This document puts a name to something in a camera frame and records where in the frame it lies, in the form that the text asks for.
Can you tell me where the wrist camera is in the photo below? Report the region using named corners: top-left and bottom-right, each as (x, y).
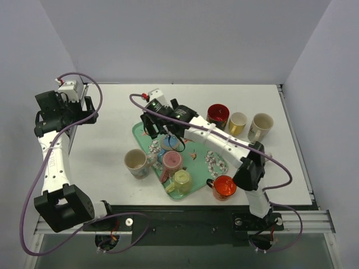
top-left (58, 80), bottom-right (84, 103)
top-left (142, 88), bottom-right (169, 106)

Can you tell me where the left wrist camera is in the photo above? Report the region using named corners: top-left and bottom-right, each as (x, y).
top-left (58, 80), bottom-right (84, 103)

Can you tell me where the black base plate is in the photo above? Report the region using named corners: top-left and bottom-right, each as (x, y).
top-left (84, 206), bottom-right (284, 247)

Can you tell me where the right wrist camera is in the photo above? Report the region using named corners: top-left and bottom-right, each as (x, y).
top-left (142, 88), bottom-right (169, 106)

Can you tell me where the aluminium rail frame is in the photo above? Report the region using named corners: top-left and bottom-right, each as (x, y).
top-left (34, 83), bottom-right (328, 235)

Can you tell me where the green floral serving tray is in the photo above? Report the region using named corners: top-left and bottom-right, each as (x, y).
top-left (132, 123), bottom-right (228, 200)

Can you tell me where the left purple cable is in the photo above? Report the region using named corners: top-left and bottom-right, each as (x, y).
top-left (19, 72), bottom-right (150, 257)

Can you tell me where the beige patterned mug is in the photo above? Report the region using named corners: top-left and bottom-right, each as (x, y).
top-left (124, 149), bottom-right (158, 179)

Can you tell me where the blue glazed mug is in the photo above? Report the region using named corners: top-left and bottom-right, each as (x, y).
top-left (157, 135), bottom-right (180, 164)

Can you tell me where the orange mug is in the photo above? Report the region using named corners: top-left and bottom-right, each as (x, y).
top-left (206, 175), bottom-right (237, 201)

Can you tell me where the pink mug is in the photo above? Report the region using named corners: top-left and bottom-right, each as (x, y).
top-left (159, 151), bottom-right (183, 183)

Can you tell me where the pale yellow faceted mug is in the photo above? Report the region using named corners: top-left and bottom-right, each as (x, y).
top-left (165, 169), bottom-right (192, 194)

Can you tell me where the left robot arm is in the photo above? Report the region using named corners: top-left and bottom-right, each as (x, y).
top-left (34, 88), bottom-right (116, 233)

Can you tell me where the black mug red interior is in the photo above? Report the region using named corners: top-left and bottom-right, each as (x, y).
top-left (206, 104), bottom-right (230, 131)

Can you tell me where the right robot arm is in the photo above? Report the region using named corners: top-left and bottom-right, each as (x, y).
top-left (140, 99), bottom-right (271, 229)

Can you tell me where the cream mug umbrella design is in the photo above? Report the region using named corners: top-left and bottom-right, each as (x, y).
top-left (247, 113), bottom-right (274, 142)

